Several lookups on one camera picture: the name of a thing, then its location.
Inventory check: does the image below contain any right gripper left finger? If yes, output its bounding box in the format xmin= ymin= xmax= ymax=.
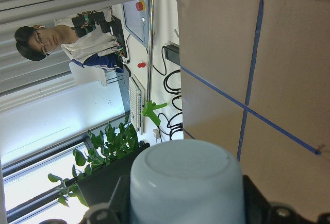
xmin=79 ymin=176 xmax=130 ymax=224

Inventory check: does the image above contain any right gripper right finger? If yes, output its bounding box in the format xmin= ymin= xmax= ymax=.
xmin=242 ymin=174 xmax=330 ymax=224

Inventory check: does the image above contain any light blue cup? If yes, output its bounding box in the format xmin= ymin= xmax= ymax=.
xmin=130 ymin=140 xmax=245 ymax=223

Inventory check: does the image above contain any black monitor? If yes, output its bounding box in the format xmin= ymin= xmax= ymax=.
xmin=66 ymin=141 xmax=150 ymax=206

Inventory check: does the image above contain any green plant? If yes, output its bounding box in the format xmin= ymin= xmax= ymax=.
xmin=47 ymin=115 xmax=139 ymax=207

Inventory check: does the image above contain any green clamp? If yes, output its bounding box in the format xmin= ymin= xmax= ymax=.
xmin=142 ymin=101 xmax=168 ymax=127

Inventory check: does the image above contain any white keyboard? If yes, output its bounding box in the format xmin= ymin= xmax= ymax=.
xmin=128 ymin=75 xmax=145 ymax=135

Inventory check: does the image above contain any person in blue jacket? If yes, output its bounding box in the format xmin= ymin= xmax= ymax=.
xmin=14 ymin=24 xmax=123 ymax=73

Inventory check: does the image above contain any black power adapter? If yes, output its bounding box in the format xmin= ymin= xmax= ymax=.
xmin=164 ymin=44 xmax=180 ymax=65

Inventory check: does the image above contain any teach pendant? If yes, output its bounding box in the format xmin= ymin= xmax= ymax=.
xmin=122 ymin=0 xmax=150 ymax=48

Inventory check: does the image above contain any metal reacher tool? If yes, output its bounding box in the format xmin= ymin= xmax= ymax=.
xmin=146 ymin=0 xmax=154 ymax=102

